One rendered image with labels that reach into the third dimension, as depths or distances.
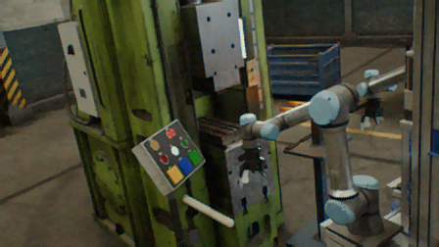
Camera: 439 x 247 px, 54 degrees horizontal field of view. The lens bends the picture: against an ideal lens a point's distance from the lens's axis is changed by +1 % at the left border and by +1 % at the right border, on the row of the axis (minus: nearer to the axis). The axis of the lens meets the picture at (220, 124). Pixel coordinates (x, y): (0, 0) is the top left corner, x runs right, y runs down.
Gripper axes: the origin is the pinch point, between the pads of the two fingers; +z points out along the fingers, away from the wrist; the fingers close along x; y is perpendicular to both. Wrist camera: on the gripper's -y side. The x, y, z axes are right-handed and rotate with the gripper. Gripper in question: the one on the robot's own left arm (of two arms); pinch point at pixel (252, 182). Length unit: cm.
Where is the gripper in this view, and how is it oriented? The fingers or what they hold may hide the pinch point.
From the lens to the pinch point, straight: 211.1
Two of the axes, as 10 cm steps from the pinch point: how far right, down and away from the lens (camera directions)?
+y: 5.7, 2.0, -8.0
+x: 8.1, -2.9, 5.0
